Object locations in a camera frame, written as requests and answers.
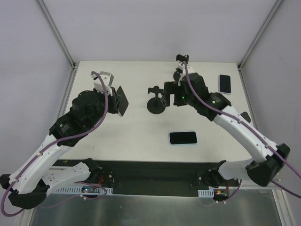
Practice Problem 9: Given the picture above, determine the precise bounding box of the black phone cream case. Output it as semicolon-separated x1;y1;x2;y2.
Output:
116;86;129;117

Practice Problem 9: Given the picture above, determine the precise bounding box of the black round-base phone stand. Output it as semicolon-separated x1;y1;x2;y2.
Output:
147;86;166;114

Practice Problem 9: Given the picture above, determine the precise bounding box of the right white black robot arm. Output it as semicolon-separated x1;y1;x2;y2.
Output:
161;73;290;187

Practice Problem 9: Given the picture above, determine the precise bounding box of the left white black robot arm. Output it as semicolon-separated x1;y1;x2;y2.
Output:
0;87;128;210

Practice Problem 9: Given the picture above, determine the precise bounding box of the black rear phone stand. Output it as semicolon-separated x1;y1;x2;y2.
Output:
173;54;189;81

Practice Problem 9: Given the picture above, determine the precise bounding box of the black phone lavender case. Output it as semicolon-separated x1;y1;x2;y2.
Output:
219;74;231;94

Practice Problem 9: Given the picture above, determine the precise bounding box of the black phone blue case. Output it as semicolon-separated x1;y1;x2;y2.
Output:
169;131;198;145

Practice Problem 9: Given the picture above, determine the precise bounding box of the black stand on brown disc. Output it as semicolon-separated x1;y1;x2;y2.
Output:
240;112;252;123

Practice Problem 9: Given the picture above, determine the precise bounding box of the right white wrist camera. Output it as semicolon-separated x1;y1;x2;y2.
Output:
174;62;195;86

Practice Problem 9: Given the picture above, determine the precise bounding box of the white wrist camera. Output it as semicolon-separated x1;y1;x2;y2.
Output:
90;71;114;96
174;62;195;86

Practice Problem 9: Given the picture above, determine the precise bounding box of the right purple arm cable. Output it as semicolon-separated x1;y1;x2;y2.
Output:
181;61;301;198

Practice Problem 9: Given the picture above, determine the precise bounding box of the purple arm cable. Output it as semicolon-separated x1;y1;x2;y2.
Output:
181;61;301;198
0;70;111;217

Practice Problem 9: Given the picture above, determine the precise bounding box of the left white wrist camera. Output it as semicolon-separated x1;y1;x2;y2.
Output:
90;71;114;96

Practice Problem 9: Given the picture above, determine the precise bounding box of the right aluminium frame post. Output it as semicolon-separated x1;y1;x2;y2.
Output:
238;0;284;71

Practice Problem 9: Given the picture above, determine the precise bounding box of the aluminium frame post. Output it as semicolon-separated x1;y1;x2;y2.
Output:
238;0;284;71
36;0;78;69

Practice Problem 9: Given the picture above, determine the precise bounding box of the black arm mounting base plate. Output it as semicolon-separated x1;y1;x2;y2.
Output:
72;160;257;196

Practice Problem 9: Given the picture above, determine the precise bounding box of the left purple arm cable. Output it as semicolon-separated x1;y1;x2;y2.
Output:
0;70;111;217

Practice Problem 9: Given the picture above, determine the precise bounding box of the left white slotted cable duct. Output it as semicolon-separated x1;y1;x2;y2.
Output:
52;184;113;195

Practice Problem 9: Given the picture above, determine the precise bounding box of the white slotted cable duct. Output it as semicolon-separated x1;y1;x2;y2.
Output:
52;184;113;195
198;189;214;198

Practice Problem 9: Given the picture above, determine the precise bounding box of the left aluminium frame post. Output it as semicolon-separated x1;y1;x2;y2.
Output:
36;0;78;69

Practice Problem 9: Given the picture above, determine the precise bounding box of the right white slotted cable duct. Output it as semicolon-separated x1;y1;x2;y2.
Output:
198;189;214;198

